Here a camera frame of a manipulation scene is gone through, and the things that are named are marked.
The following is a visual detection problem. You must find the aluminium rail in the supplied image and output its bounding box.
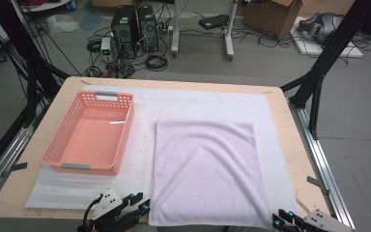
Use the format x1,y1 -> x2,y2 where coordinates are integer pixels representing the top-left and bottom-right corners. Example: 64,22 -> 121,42
0,124 -> 36,211
288,99 -> 357,231

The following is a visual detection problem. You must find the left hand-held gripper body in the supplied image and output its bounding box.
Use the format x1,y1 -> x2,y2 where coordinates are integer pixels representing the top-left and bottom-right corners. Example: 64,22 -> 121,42
86,188 -> 143,232

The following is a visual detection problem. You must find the light purple towel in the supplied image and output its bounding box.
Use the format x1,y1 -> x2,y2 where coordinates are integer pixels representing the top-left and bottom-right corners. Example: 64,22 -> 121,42
148,119 -> 274,230

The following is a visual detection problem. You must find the flat black device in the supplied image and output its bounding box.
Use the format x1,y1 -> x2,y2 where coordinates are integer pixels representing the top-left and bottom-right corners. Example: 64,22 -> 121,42
198,14 -> 231,30

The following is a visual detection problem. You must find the white metal stand frame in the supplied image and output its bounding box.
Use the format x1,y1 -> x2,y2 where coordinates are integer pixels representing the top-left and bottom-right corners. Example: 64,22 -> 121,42
170,0 -> 240,62

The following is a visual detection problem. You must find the black computer tower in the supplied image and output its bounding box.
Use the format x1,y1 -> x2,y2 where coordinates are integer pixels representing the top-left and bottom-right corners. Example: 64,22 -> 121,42
110,4 -> 139,61
136,5 -> 159,52

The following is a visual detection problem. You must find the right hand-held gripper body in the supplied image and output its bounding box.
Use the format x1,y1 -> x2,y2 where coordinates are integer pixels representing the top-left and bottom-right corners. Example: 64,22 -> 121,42
281,209 -> 357,232

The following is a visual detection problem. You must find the black metal frame post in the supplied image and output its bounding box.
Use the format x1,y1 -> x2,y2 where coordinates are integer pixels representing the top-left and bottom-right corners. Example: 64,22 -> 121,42
0,0 -> 71,128
279,0 -> 371,140

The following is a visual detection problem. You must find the open cardboard box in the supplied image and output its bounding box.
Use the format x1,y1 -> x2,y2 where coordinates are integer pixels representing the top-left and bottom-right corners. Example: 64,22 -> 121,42
243,0 -> 303,41

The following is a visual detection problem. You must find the grey rail bracket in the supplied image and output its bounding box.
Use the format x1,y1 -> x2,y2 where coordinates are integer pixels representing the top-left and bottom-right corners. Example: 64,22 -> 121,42
1,161 -> 29,179
306,175 -> 330,196

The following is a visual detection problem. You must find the pink perforated plastic basket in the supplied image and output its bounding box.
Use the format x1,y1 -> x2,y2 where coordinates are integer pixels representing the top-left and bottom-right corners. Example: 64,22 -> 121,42
40,90 -> 135,177

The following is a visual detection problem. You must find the coiled black cable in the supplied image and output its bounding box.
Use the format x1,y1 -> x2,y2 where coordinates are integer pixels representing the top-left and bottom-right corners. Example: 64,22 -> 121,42
145,54 -> 169,73

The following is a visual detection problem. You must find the small white power unit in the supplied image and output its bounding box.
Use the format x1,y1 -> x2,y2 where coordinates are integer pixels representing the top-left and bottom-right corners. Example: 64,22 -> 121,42
100,37 -> 112,63

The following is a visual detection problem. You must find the grey rounded device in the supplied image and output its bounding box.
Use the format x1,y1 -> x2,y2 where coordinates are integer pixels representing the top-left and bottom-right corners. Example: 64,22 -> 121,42
298,12 -> 343,44

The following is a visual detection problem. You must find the clear plastic bag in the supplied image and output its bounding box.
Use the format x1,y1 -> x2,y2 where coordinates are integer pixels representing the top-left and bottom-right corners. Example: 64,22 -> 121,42
46,14 -> 80,35

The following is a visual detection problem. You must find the left hand-held gripper black cable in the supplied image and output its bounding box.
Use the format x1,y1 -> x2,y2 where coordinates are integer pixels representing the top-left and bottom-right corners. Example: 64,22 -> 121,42
82,194 -> 104,228

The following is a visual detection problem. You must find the white flat board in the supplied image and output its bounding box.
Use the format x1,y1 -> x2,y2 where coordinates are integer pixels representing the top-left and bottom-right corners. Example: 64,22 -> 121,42
291,15 -> 365,59

